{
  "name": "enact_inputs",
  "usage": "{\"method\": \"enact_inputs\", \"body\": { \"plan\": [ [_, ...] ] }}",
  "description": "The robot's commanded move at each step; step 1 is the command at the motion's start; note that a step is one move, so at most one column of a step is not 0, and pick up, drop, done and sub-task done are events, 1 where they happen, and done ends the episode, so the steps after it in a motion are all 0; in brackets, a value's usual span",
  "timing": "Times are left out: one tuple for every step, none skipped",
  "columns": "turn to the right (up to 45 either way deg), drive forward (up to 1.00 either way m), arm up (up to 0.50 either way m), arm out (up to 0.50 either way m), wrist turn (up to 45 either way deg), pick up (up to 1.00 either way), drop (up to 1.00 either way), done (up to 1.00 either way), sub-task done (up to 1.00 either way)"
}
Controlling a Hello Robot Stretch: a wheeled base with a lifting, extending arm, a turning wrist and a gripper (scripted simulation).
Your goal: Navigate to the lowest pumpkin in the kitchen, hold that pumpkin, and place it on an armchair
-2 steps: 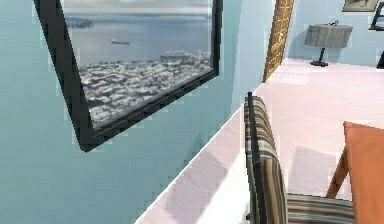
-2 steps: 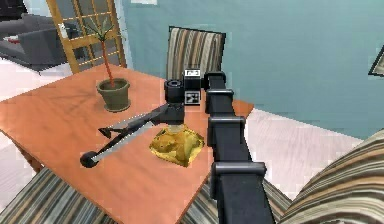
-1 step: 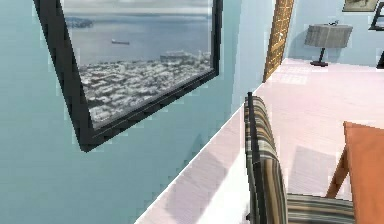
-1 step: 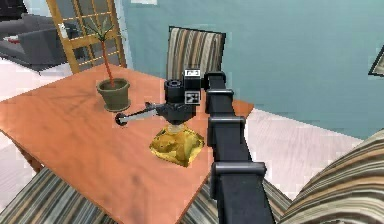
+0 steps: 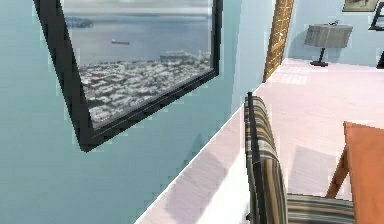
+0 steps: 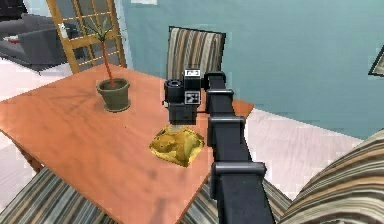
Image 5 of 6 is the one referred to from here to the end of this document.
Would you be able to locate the striped armchair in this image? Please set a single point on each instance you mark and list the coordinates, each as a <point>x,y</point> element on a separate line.
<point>266,173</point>

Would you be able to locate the orange wooden armchair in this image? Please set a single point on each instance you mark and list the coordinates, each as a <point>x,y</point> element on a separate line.
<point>366,166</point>

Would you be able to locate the black framed seascape picture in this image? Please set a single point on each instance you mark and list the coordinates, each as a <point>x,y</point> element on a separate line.
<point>140,63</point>

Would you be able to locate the brown wooden door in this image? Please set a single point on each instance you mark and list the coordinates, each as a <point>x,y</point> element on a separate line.
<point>278,36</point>

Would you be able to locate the grey shade floor lamp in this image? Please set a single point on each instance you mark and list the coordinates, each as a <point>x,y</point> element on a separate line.
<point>327,35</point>

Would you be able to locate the black furniture edge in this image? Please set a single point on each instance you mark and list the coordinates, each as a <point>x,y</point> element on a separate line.
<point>381,60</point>

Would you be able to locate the small framed wall picture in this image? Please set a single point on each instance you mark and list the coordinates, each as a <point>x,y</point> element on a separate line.
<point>360,4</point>

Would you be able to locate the black framed wall picture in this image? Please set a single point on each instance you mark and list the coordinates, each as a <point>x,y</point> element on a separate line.
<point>378,16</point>

